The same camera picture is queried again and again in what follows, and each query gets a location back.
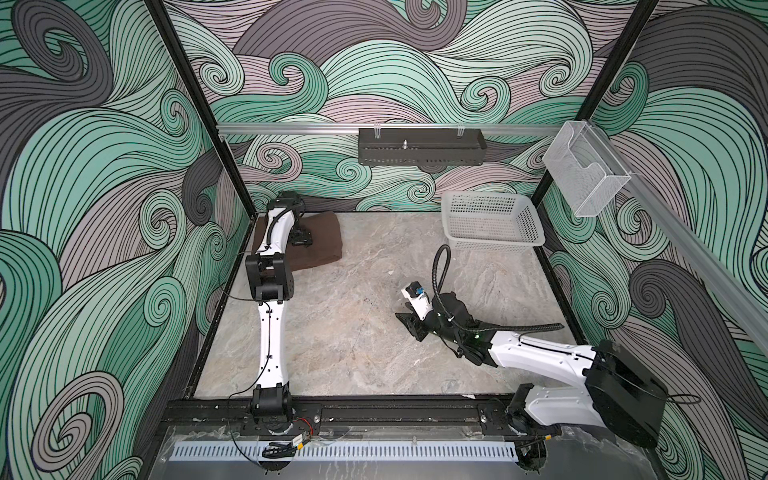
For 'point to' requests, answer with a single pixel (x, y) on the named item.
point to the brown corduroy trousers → (326, 235)
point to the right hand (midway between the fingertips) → (402, 310)
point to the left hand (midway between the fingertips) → (293, 241)
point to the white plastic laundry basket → (491, 222)
